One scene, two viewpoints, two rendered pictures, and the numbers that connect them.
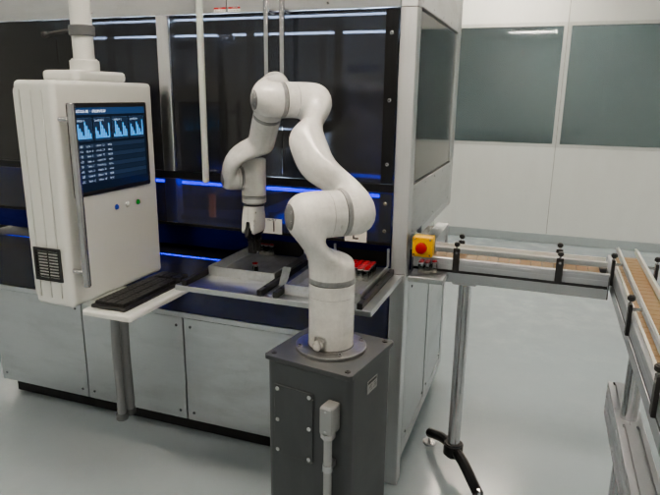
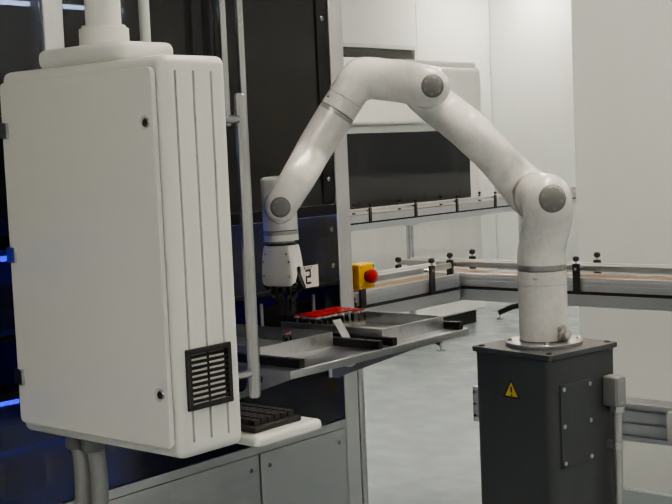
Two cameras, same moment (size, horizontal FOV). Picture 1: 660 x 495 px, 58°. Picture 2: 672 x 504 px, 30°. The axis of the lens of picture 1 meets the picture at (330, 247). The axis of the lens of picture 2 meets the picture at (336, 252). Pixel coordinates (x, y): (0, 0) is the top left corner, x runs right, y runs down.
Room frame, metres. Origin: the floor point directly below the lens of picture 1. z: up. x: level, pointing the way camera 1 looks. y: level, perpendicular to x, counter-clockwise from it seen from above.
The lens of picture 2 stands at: (0.86, 3.05, 1.37)
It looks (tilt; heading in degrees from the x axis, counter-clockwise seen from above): 5 degrees down; 291
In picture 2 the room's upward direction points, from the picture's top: 2 degrees counter-clockwise
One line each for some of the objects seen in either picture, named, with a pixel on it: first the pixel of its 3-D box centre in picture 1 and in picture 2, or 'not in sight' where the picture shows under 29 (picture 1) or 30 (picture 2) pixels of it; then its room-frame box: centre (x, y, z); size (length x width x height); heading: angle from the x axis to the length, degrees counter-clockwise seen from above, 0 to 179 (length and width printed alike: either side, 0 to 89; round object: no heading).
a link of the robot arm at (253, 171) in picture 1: (252, 176); (279, 203); (2.04, 0.27, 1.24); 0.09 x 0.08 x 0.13; 114
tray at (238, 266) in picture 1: (261, 262); (246, 341); (2.15, 0.26, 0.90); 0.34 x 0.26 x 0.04; 160
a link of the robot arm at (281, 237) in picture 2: (254, 199); (280, 236); (2.05, 0.27, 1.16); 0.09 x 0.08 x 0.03; 161
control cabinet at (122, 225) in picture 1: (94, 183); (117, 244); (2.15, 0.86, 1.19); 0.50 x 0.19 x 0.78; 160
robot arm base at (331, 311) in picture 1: (331, 314); (543, 306); (1.47, -0.01, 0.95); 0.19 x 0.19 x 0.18
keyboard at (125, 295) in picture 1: (144, 289); (210, 410); (2.05, 0.68, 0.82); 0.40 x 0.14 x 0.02; 160
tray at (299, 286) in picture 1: (339, 279); (362, 325); (1.95, -0.03, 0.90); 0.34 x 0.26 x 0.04; 160
